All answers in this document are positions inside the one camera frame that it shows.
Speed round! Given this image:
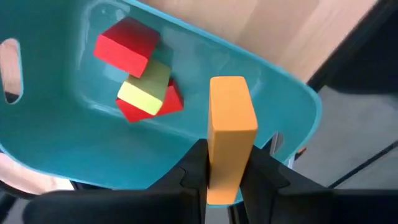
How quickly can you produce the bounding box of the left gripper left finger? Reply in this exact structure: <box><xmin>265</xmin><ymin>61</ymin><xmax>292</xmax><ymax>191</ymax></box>
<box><xmin>23</xmin><ymin>139</ymin><xmax>208</xmax><ymax>224</ymax></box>

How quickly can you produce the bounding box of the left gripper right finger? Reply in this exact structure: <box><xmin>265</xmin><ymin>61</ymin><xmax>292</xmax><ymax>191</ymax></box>
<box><xmin>239</xmin><ymin>146</ymin><xmax>398</xmax><ymax>224</ymax></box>

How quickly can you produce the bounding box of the yellow-orange rectangular block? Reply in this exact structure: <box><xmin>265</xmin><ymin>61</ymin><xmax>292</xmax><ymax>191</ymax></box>
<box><xmin>206</xmin><ymin>75</ymin><xmax>259</xmax><ymax>206</ymax></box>

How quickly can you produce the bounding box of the red rectangular block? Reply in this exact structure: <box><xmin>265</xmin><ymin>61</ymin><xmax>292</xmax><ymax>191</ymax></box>
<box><xmin>93</xmin><ymin>16</ymin><xmax>161</xmax><ymax>79</ymax></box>
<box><xmin>115</xmin><ymin>78</ymin><xmax>185</xmax><ymax>124</ymax></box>

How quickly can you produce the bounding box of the green rectangular block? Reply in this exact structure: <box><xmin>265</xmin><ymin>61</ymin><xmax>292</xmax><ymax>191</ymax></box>
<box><xmin>117</xmin><ymin>58</ymin><xmax>172</xmax><ymax>116</ymax></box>

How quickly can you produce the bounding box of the teal plastic bin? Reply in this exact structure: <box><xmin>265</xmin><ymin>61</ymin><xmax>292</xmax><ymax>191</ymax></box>
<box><xmin>0</xmin><ymin>0</ymin><xmax>323</xmax><ymax>206</ymax></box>

